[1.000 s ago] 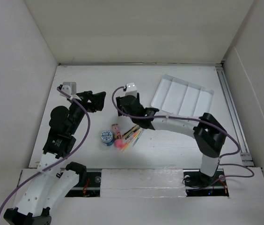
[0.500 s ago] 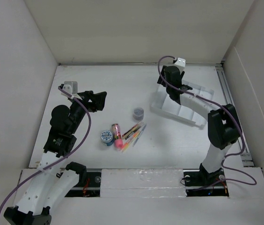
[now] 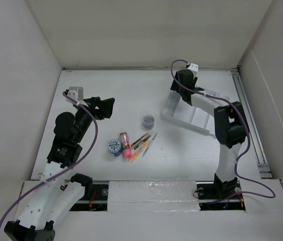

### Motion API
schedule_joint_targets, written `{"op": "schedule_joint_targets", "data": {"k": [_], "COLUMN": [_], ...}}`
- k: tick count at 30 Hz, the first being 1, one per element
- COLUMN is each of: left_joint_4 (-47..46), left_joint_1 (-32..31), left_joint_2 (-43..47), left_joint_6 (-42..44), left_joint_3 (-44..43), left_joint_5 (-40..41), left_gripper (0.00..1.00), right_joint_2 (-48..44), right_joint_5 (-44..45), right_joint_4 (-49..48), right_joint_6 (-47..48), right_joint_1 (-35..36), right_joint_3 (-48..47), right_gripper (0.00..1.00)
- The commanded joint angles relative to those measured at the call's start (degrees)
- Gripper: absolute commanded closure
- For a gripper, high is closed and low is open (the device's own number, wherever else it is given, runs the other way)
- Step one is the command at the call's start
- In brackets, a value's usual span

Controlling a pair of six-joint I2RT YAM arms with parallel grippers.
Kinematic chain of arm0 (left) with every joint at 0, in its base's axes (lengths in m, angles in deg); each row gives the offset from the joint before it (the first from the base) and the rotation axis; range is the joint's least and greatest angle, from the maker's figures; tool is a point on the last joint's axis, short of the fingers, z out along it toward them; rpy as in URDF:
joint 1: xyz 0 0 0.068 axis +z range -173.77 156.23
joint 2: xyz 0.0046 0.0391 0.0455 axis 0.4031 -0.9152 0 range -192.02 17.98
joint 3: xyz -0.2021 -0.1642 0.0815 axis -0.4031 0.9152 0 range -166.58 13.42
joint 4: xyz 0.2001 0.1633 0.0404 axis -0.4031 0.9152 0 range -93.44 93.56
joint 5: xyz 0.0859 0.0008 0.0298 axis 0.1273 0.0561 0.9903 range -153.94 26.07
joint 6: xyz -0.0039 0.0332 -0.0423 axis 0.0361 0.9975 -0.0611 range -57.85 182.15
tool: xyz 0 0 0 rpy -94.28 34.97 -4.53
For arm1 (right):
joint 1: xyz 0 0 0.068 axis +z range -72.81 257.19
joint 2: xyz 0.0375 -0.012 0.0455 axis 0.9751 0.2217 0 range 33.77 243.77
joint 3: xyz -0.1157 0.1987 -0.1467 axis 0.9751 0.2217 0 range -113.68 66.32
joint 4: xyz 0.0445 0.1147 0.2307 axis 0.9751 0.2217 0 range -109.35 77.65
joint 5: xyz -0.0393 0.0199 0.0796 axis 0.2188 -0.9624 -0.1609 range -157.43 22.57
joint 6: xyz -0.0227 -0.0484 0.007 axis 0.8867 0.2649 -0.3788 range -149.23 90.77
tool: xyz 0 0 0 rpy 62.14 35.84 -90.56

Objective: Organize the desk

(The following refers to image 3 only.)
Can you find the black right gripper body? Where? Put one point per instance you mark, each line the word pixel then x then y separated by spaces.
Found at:
pixel 176 86

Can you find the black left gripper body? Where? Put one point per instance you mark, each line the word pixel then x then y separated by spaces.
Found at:
pixel 98 113

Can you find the blue patterned lid jar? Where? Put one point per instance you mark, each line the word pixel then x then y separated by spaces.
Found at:
pixel 114 147

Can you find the grey clear small jar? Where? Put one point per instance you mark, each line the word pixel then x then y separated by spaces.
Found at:
pixel 148 122

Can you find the black red pen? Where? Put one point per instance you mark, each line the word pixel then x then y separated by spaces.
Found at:
pixel 141 139

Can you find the pink capped tube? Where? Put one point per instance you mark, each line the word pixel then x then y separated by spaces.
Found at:
pixel 126 149

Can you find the clear blue pen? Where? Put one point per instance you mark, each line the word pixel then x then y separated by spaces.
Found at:
pixel 149 145

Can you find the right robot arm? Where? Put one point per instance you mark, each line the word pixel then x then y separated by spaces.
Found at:
pixel 230 130

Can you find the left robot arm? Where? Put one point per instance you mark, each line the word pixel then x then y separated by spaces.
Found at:
pixel 60 188

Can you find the white divided tray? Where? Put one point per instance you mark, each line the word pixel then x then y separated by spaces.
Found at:
pixel 198 115

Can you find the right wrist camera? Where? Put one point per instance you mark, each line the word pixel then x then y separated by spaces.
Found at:
pixel 193 67

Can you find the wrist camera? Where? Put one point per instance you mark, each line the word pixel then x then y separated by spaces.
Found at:
pixel 193 67
pixel 74 94

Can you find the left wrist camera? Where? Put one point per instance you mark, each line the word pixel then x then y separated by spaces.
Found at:
pixel 74 94

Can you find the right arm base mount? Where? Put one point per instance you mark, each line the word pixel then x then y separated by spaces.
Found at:
pixel 211 200

